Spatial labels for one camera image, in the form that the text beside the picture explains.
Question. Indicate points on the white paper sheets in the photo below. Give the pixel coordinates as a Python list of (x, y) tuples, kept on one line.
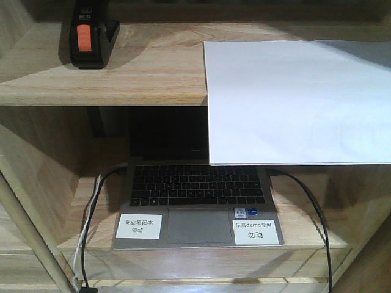
[(324, 102)]

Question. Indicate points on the black stapler with orange button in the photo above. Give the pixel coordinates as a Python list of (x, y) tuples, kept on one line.
[(92, 35)]

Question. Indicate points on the grey laptop computer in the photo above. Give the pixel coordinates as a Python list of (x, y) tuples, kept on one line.
[(169, 175)]

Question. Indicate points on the right white label sticker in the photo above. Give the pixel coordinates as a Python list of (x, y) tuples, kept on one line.
[(255, 232)]

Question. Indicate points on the white label sticker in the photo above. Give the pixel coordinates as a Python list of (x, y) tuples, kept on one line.
[(139, 226), (255, 232)]

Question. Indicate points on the left white label sticker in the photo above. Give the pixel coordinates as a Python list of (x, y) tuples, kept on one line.
[(139, 226)]

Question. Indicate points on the wooden shelf unit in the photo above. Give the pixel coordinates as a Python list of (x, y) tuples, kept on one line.
[(50, 158)]

